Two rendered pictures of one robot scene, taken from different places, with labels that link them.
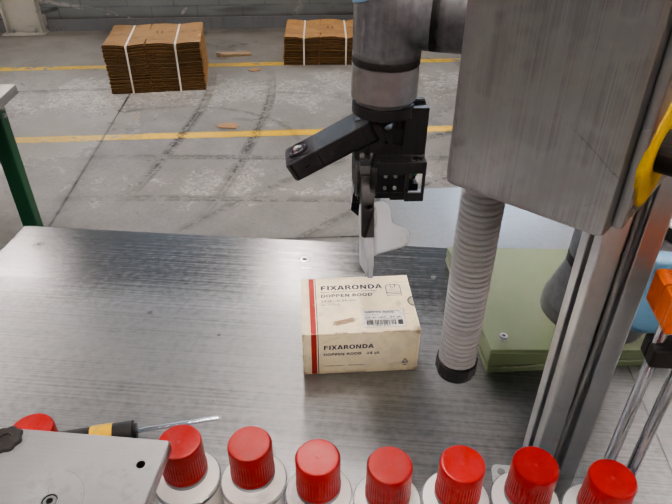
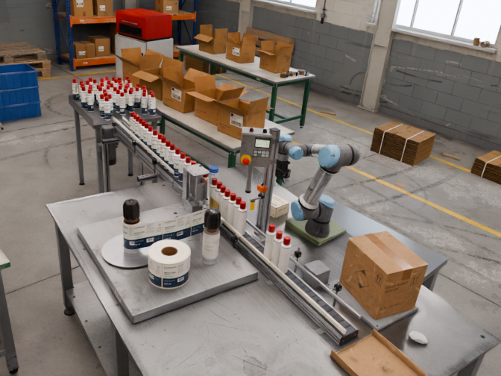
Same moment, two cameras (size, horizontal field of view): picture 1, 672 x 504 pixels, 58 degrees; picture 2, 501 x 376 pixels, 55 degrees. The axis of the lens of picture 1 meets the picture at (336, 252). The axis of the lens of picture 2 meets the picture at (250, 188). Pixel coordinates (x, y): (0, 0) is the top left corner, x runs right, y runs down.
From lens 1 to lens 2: 2.48 m
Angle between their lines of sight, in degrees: 41
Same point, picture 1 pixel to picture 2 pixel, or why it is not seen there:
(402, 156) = (281, 170)
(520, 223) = (344, 218)
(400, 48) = (280, 150)
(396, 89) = (279, 157)
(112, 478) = (203, 171)
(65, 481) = (200, 169)
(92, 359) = (232, 187)
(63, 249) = not seen: hidden behind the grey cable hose
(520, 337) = (294, 222)
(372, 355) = not seen: hidden behind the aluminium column
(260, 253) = (281, 191)
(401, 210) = not seen: hidden behind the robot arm
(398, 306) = (279, 204)
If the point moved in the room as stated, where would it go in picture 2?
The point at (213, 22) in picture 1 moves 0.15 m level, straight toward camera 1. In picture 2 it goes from (461, 136) to (458, 138)
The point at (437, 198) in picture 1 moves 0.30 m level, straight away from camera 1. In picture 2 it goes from (337, 205) to (370, 198)
